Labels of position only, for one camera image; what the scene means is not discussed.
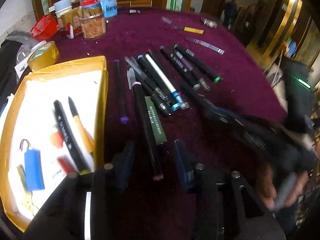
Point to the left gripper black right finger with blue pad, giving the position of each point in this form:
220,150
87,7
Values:
202,182

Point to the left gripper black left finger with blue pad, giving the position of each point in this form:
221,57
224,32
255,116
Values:
109,185

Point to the black marker green cap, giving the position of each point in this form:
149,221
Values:
190,56

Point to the bare right hand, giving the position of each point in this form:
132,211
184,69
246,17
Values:
267,187

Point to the black marker in tray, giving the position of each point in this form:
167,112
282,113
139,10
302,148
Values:
69,139

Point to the black yellow pen in tray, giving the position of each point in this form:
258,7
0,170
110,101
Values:
85,136

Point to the green rectangular marker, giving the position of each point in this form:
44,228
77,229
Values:
157,129

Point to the black marker purple cap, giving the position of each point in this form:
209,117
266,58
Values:
121,100

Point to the blue battery pack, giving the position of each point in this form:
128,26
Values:
32,167

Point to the black white marker blue end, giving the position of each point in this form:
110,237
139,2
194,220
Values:
172,90

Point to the yellow tray white inside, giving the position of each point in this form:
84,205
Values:
31,116

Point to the black marker light blue cap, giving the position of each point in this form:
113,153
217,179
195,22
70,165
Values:
153,80

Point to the grey gel pen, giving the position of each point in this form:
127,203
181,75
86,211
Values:
131,77

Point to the black marker grey end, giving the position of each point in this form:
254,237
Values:
180,68

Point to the pen in clear wrapper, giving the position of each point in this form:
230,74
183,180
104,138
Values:
207,45

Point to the yellow tape roll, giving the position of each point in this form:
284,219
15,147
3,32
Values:
44,56

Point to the jar with red lid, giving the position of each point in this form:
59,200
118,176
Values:
92,19

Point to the red plastic basket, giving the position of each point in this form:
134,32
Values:
45,28

